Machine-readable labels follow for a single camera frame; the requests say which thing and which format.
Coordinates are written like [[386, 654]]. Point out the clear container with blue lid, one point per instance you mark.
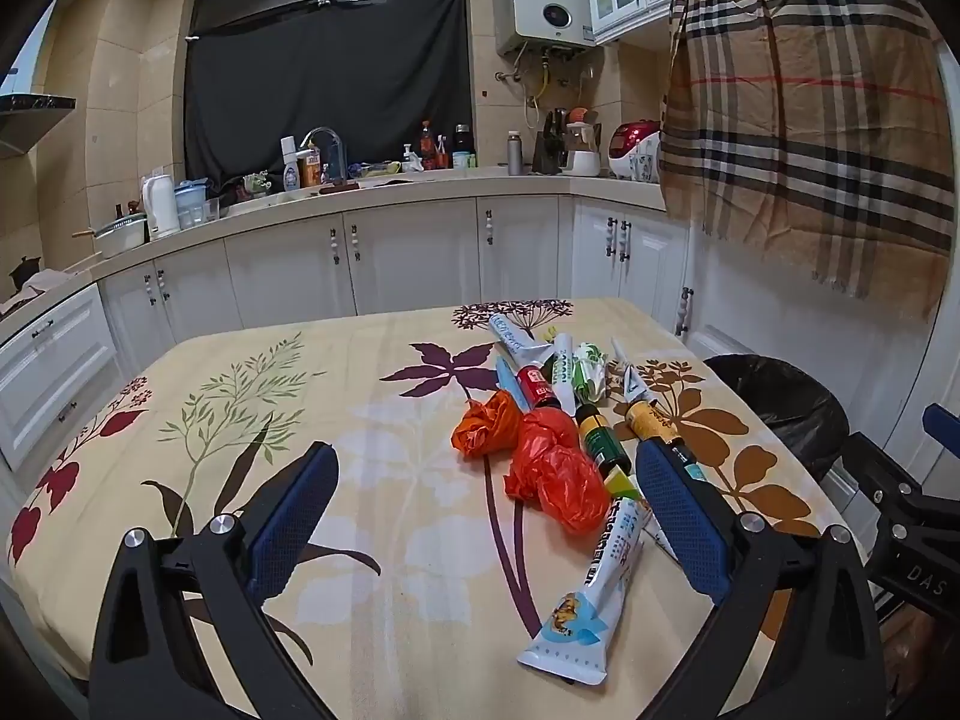
[[189, 202]]

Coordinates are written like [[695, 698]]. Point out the dark green bottle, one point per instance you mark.
[[601, 444]]

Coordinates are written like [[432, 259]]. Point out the large white blue toothpaste tube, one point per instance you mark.
[[592, 600]]

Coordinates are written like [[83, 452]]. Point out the black window curtain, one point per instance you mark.
[[322, 67]]

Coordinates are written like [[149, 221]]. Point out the white pump bottle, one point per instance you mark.
[[411, 161]]

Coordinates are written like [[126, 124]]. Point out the white pot with lid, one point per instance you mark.
[[120, 234]]

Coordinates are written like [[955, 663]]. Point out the red tube with black cap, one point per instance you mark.
[[535, 388]]

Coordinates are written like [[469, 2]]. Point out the black pot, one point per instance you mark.
[[24, 274]]

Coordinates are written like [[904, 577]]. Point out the dark sauce bottle red label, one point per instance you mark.
[[428, 150]]

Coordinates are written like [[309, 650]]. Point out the grey thermos bottle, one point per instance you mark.
[[514, 154]]

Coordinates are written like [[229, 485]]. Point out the small red sauce bottle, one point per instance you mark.
[[442, 154]]

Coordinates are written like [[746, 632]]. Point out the red and white rice cooker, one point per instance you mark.
[[634, 150]]

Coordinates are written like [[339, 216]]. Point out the white electric kettle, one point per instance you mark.
[[161, 206]]

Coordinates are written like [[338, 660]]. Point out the orange plastic bag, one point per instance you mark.
[[487, 427]]

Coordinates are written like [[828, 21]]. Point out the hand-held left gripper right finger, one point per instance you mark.
[[682, 521]]

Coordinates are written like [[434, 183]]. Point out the white blue-print toothpaste tube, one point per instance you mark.
[[516, 336]]

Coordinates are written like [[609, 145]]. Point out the red-orange plastic bag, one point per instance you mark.
[[555, 476]]

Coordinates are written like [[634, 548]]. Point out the yellow-green dish cloth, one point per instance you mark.
[[379, 169]]

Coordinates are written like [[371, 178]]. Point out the black knife block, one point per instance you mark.
[[547, 146]]

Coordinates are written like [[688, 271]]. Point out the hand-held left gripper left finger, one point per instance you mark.
[[289, 521]]

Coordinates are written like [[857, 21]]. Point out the chrome kitchen faucet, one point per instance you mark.
[[330, 142]]

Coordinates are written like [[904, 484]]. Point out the blue flat tube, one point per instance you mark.
[[508, 386]]

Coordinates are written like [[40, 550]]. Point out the orange dish soap bottle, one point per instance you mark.
[[309, 171]]

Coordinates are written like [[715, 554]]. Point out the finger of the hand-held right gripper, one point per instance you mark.
[[874, 465], [945, 426]]

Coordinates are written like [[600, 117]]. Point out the white detergent bottle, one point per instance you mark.
[[289, 169]]

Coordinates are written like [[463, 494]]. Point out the white jug with orange lid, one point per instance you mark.
[[583, 150]]

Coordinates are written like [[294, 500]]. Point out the white kitchen base cabinets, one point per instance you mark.
[[420, 255]]

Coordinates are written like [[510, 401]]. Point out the yellow bottle with black cap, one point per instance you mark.
[[649, 421]]

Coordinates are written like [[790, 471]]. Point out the green and white crumpled wrapper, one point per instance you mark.
[[589, 373]]

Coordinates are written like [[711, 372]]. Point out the black bag-lined trash bin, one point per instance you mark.
[[780, 405]]

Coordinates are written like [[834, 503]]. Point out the plaid beige cloth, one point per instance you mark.
[[810, 112]]

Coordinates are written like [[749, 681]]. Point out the range hood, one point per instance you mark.
[[26, 120]]

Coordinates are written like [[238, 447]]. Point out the dark bottle with teal label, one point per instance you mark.
[[461, 142]]

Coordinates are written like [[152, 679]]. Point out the floral beige tablecloth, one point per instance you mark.
[[375, 465]]

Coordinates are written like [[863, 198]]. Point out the small yellow-green box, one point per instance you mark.
[[622, 484]]

